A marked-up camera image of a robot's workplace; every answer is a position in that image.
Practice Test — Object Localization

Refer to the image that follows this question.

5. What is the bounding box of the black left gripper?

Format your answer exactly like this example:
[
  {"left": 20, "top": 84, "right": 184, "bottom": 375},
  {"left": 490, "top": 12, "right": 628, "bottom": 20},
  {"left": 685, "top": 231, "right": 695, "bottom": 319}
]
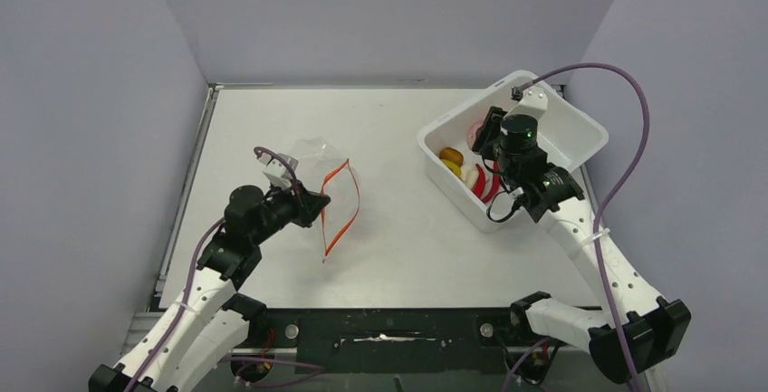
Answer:
[{"left": 251, "top": 177, "right": 331, "bottom": 245}]

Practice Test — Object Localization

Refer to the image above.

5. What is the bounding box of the clear zip top bag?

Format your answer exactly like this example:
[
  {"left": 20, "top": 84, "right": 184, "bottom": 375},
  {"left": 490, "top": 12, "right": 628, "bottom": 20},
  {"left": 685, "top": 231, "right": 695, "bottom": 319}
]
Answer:
[{"left": 282, "top": 134, "right": 361, "bottom": 262}]

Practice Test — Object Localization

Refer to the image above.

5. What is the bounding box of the purple onion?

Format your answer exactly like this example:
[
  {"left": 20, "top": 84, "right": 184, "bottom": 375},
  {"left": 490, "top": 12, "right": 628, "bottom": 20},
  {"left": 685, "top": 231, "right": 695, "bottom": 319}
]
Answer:
[{"left": 466, "top": 121, "right": 483, "bottom": 148}]

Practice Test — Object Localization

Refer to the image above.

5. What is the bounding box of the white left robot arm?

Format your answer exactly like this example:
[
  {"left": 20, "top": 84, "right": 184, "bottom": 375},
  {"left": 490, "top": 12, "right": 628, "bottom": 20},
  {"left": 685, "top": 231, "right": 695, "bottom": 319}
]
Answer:
[{"left": 88, "top": 148, "right": 509, "bottom": 391}]

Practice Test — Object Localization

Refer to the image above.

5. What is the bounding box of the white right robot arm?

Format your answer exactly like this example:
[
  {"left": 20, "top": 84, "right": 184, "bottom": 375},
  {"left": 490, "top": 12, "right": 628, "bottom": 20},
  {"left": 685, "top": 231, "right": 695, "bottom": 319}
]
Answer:
[{"left": 472, "top": 107, "right": 692, "bottom": 384}]

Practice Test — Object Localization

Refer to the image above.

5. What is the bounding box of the red chili pepper right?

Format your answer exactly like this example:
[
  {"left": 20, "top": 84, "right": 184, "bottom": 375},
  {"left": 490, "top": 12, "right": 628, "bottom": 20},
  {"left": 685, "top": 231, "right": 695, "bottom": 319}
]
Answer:
[{"left": 481, "top": 174, "right": 502, "bottom": 204}]

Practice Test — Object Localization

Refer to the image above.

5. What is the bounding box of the red chili pepper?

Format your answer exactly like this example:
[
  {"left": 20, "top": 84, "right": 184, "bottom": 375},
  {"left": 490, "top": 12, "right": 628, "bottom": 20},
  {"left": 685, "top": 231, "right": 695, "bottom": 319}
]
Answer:
[
  {"left": 472, "top": 164, "right": 486, "bottom": 199},
  {"left": 481, "top": 174, "right": 502, "bottom": 204}
]

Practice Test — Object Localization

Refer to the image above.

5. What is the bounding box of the white garlic bulb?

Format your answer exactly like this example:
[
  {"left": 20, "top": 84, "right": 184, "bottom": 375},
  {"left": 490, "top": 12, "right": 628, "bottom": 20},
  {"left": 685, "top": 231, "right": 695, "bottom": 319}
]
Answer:
[{"left": 460, "top": 167, "right": 479, "bottom": 190}]

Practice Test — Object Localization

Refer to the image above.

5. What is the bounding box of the red chili pepper left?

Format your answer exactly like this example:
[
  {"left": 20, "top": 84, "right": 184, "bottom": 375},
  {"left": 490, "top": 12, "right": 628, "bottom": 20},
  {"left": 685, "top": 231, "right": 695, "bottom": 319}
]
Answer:
[{"left": 472, "top": 164, "right": 486, "bottom": 199}]

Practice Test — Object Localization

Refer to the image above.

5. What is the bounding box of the white plastic tub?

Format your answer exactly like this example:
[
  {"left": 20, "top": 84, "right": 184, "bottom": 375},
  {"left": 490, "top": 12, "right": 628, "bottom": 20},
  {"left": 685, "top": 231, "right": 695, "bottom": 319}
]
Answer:
[{"left": 417, "top": 71, "right": 609, "bottom": 234}]

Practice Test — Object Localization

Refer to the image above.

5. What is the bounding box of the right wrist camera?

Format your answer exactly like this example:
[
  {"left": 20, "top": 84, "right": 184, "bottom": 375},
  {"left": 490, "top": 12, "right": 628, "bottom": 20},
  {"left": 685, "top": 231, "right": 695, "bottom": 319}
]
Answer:
[{"left": 508, "top": 86, "right": 549, "bottom": 120}]

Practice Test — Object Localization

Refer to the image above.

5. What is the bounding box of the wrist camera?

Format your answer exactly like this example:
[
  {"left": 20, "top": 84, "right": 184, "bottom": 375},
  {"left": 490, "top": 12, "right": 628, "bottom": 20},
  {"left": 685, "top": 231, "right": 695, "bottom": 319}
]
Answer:
[
  {"left": 508, "top": 86, "right": 549, "bottom": 120},
  {"left": 257, "top": 153, "right": 299, "bottom": 190}
]

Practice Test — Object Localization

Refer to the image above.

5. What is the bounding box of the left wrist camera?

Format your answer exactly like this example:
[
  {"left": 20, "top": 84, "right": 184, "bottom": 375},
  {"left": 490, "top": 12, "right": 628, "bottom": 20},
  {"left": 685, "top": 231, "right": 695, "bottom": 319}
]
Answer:
[{"left": 257, "top": 153, "right": 299, "bottom": 190}]

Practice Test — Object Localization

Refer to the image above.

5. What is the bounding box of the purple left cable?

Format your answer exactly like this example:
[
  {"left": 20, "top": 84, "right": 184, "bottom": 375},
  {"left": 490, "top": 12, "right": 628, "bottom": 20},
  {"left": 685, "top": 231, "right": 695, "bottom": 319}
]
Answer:
[{"left": 122, "top": 146, "right": 328, "bottom": 392}]

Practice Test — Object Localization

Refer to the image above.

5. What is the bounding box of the purple cable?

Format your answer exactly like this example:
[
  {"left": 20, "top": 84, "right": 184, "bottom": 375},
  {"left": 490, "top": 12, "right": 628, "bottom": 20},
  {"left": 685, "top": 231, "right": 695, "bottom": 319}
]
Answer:
[
  {"left": 122, "top": 146, "right": 328, "bottom": 392},
  {"left": 511, "top": 62, "right": 651, "bottom": 392}
]

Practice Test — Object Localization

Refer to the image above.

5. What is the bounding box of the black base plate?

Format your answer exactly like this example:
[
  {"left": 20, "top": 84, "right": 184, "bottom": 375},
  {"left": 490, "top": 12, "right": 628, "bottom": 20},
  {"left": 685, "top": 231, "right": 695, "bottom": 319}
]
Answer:
[{"left": 206, "top": 308, "right": 571, "bottom": 378}]

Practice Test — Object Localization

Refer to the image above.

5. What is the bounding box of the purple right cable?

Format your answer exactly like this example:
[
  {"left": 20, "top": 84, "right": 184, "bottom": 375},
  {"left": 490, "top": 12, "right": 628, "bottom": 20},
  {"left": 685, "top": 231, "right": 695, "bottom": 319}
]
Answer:
[{"left": 511, "top": 62, "right": 651, "bottom": 392}]

